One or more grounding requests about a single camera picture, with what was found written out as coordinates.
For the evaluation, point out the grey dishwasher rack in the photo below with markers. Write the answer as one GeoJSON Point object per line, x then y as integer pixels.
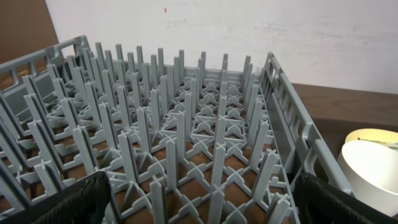
{"type": "Point", "coordinates": [177, 143]}

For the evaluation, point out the yellow plate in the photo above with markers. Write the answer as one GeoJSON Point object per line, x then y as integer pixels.
{"type": "Point", "coordinates": [380, 136]}

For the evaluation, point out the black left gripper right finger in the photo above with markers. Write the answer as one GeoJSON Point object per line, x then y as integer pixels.
{"type": "Point", "coordinates": [319, 202]}

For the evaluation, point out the white cup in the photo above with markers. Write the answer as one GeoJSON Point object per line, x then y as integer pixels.
{"type": "Point", "coordinates": [371, 169]}

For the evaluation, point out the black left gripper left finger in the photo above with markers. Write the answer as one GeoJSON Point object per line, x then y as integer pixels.
{"type": "Point", "coordinates": [83, 202]}

